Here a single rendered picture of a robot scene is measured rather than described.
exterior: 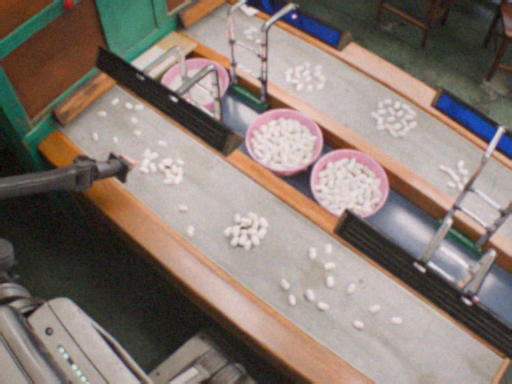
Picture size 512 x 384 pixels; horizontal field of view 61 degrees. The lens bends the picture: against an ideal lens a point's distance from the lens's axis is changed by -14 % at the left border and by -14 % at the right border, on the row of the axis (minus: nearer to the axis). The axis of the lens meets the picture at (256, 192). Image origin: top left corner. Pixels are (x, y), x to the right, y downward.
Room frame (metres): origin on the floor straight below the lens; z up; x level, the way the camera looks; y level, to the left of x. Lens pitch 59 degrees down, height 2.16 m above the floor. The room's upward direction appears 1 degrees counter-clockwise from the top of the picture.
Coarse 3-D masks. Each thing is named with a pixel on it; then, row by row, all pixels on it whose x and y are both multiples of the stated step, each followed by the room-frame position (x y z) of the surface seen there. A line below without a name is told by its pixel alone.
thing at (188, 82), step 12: (180, 48) 1.16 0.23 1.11; (156, 60) 1.09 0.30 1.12; (180, 60) 1.16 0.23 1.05; (144, 72) 1.05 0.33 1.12; (204, 72) 1.03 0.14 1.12; (216, 72) 1.06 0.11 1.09; (192, 84) 0.99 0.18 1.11; (216, 84) 1.06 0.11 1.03; (168, 96) 0.95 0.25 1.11; (180, 96) 0.95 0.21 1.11; (216, 96) 1.06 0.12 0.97; (204, 108) 1.12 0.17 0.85; (216, 108) 1.06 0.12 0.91
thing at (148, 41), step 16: (160, 32) 1.60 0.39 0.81; (128, 48) 1.48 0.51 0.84; (144, 48) 1.52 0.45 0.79; (0, 128) 1.36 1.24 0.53; (48, 128) 1.12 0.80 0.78; (16, 144) 1.27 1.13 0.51; (32, 144) 1.06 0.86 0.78; (32, 160) 1.07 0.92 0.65; (48, 192) 1.22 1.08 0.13; (64, 192) 1.09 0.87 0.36; (64, 208) 1.06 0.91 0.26; (80, 224) 1.07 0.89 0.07
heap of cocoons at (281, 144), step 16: (272, 128) 1.10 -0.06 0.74; (288, 128) 1.10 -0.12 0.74; (304, 128) 1.10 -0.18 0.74; (256, 144) 1.03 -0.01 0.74; (272, 144) 1.04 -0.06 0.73; (288, 144) 1.03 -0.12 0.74; (304, 144) 1.03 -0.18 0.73; (272, 160) 0.97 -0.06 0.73; (288, 160) 0.97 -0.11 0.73; (304, 160) 0.96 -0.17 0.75
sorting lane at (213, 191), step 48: (96, 144) 1.06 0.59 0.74; (144, 144) 1.05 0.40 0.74; (192, 144) 1.04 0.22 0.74; (144, 192) 0.85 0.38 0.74; (192, 192) 0.84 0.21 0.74; (240, 192) 0.84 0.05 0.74; (192, 240) 0.67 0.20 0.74; (288, 240) 0.66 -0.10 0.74; (336, 240) 0.65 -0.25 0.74; (336, 288) 0.49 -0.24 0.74; (384, 288) 0.48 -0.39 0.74; (336, 336) 0.34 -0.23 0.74; (384, 336) 0.32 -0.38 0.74; (432, 336) 0.30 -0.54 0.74
